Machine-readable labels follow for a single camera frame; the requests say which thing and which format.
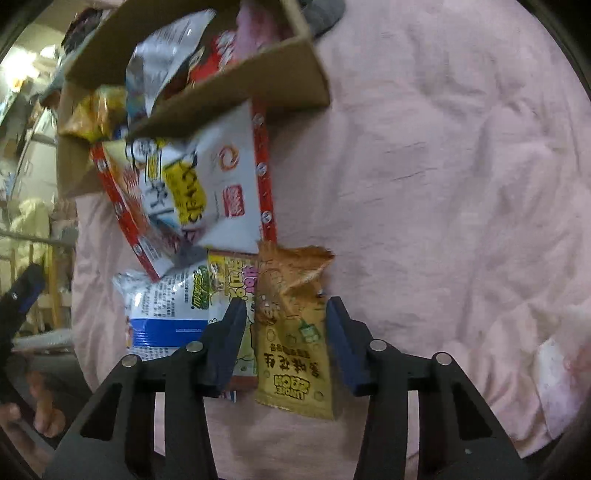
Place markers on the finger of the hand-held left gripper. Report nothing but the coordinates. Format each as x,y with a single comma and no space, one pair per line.
30,288

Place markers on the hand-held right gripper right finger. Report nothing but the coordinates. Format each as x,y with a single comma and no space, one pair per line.
344,350

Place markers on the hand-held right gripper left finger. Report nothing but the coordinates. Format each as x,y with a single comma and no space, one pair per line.
226,350

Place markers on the gold peanut packet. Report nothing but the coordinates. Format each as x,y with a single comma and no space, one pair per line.
291,350

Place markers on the yellow packet with pink print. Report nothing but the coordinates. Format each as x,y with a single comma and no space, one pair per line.
235,277

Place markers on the white packet with blue band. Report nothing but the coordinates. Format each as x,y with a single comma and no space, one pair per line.
157,314

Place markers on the large white red-edged packet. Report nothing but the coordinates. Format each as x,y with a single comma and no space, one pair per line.
231,175

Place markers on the yellow orange chip packet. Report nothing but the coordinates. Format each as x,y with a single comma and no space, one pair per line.
97,115

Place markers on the silver snack bag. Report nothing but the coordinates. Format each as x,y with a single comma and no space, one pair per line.
157,60

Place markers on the brown cardboard box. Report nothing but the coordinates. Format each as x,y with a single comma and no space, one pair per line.
277,78

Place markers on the red packet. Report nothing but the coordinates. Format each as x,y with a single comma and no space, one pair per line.
217,55

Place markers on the person's left hand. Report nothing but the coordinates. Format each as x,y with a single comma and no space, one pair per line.
46,410

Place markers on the wooden chair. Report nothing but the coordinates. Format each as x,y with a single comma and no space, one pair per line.
55,286

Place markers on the pale yellow jacket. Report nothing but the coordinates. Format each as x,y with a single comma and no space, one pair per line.
32,221

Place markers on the pink blanket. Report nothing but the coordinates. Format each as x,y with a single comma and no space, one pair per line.
438,184

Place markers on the white pink cloth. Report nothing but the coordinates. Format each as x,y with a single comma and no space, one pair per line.
563,378

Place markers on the dark grey cloth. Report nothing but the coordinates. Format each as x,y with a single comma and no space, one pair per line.
323,14

